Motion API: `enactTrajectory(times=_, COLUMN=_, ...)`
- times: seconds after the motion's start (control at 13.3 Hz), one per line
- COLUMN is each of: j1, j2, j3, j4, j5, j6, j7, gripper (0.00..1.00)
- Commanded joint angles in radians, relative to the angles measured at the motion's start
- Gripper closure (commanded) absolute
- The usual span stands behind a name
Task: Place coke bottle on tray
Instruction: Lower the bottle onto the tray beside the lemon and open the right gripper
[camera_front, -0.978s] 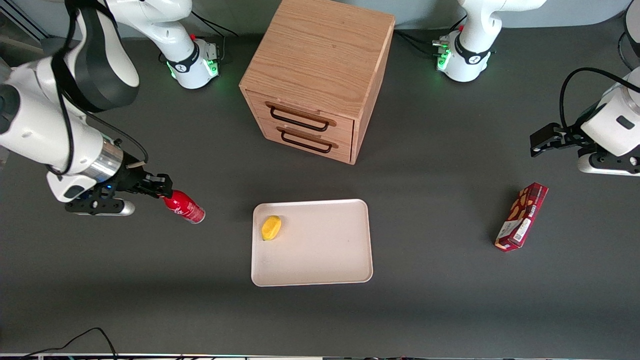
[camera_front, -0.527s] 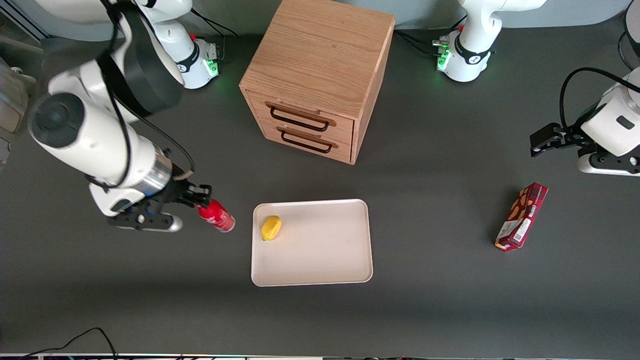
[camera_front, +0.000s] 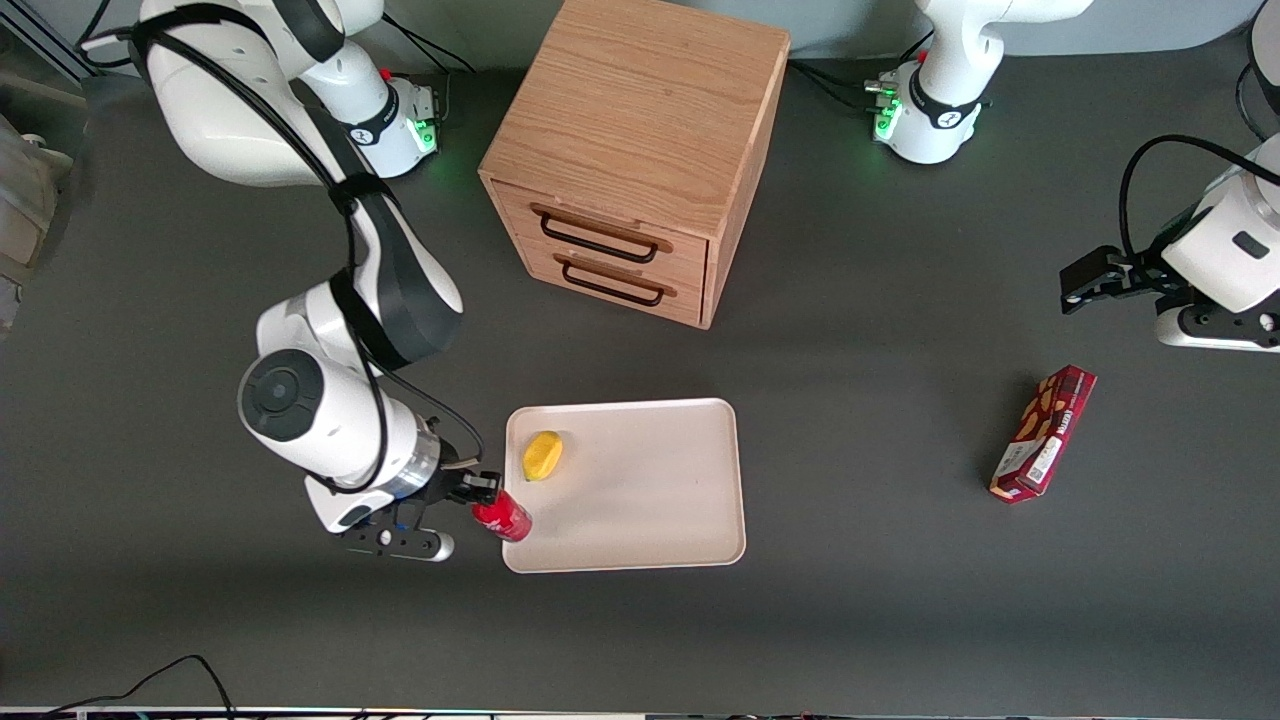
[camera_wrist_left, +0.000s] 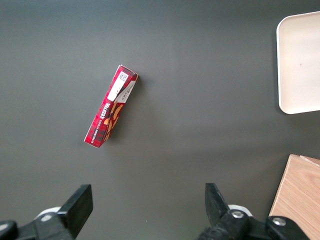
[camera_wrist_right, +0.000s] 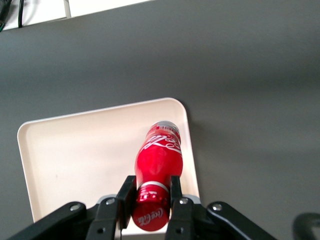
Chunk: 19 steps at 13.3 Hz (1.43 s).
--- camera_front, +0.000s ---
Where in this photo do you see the red can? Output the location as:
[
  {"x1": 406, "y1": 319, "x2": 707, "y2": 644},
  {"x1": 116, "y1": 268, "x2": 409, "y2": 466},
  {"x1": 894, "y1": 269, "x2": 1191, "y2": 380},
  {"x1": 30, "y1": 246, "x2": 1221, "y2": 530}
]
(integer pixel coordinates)
[{"x1": 472, "y1": 490, "x2": 534, "y2": 544}]

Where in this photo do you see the cream plastic tray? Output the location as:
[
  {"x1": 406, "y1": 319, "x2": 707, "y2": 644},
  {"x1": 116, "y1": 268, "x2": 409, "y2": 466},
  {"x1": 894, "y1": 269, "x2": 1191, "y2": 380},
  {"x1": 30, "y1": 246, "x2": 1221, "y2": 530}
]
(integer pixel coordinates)
[{"x1": 503, "y1": 398, "x2": 748, "y2": 575}]

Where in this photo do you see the yellow lemon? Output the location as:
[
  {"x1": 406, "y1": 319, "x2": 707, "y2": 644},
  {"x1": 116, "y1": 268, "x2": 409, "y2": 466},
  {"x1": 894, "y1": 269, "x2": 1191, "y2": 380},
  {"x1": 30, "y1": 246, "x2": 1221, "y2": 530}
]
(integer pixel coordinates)
[{"x1": 523, "y1": 431, "x2": 565, "y2": 483}]

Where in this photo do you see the red tartan cookie box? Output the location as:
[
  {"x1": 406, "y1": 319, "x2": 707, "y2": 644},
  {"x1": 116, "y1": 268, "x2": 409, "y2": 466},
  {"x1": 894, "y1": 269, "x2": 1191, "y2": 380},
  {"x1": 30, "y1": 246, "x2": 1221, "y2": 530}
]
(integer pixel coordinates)
[{"x1": 989, "y1": 364, "x2": 1098, "y2": 504}]

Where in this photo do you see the wooden drawer front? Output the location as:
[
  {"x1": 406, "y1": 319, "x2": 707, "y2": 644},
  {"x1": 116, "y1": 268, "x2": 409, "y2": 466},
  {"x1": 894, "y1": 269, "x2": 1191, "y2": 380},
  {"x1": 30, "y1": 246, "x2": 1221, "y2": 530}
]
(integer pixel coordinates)
[
  {"x1": 520, "y1": 238, "x2": 707, "y2": 327},
  {"x1": 490, "y1": 180, "x2": 711, "y2": 293}
]

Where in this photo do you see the wooden two-drawer cabinet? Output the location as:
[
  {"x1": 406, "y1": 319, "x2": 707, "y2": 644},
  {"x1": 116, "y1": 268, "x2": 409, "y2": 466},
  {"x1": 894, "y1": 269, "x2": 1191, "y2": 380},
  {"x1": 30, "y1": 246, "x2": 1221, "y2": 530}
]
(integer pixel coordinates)
[{"x1": 478, "y1": 0, "x2": 792, "y2": 331}]

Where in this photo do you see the grey beige fabric object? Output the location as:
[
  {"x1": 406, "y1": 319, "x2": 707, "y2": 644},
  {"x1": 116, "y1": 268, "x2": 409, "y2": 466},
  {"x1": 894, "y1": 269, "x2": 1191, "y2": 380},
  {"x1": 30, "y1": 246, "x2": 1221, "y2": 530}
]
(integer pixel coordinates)
[{"x1": 0, "y1": 70, "x2": 91, "y2": 337}]

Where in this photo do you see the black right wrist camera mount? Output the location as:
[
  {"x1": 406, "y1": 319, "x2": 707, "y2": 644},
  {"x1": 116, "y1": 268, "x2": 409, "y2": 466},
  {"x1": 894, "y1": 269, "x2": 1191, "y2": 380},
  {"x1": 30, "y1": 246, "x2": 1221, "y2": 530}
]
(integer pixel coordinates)
[{"x1": 338, "y1": 512, "x2": 457, "y2": 563}]

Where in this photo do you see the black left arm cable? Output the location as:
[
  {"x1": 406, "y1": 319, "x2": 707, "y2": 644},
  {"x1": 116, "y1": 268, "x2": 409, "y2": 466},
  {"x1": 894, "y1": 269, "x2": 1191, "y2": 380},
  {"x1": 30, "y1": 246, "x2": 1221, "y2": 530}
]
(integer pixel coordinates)
[{"x1": 1117, "y1": 133, "x2": 1280, "y2": 267}]

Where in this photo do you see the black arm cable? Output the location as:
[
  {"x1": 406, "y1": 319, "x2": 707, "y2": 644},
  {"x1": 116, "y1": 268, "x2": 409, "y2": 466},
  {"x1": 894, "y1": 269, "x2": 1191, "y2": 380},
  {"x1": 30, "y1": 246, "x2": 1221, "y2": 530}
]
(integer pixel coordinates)
[
  {"x1": 1117, "y1": 133, "x2": 1280, "y2": 267},
  {"x1": 128, "y1": 4, "x2": 487, "y2": 497}
]

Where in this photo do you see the black loose cable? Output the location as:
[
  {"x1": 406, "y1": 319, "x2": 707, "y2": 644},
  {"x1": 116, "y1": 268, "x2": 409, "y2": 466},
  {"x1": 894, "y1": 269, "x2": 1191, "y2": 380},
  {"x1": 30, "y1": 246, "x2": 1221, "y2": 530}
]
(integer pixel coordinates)
[{"x1": 38, "y1": 654, "x2": 237, "y2": 718}]

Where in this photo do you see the black metal drawer handle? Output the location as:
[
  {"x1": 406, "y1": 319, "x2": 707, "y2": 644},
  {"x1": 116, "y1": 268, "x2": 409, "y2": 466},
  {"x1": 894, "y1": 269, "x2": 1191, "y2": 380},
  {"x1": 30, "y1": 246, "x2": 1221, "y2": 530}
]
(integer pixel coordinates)
[
  {"x1": 530, "y1": 203, "x2": 674, "y2": 265},
  {"x1": 555, "y1": 253, "x2": 679, "y2": 307}
]

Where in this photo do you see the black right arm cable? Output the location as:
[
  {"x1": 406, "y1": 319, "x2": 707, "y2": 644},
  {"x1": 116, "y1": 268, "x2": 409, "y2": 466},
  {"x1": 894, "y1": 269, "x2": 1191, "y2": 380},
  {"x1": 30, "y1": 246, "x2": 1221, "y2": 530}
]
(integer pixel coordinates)
[{"x1": 128, "y1": 4, "x2": 487, "y2": 497}]

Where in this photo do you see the black base cable bundle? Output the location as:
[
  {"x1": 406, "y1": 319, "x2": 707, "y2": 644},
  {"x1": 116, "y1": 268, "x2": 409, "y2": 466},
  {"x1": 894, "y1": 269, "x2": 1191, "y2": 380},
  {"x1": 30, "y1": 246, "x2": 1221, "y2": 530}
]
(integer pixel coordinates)
[{"x1": 788, "y1": 56, "x2": 907, "y2": 114}]

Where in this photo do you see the aluminium frame profile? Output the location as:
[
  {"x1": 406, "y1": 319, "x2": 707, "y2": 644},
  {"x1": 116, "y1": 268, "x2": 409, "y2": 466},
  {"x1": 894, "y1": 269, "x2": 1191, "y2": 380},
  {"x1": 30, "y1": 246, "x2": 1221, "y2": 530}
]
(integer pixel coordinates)
[{"x1": 0, "y1": 0, "x2": 97, "y2": 83}]

